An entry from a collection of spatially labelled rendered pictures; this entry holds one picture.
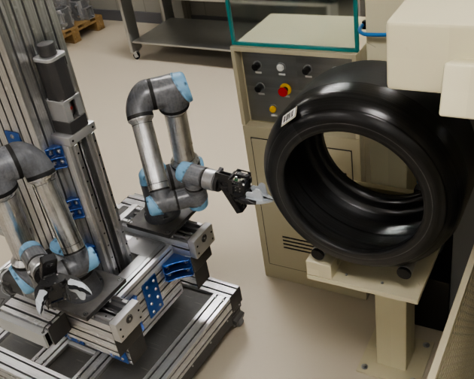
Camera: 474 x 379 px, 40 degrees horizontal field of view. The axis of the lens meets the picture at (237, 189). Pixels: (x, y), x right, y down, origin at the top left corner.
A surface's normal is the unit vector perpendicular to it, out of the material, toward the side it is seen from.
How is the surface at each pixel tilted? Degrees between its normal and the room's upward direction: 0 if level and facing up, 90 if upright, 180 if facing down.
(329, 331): 0
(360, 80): 0
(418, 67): 90
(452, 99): 72
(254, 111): 90
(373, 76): 5
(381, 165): 90
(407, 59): 90
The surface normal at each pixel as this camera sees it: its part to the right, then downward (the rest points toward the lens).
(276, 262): -0.47, 0.55
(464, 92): -0.49, 0.26
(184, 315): -0.14, -0.82
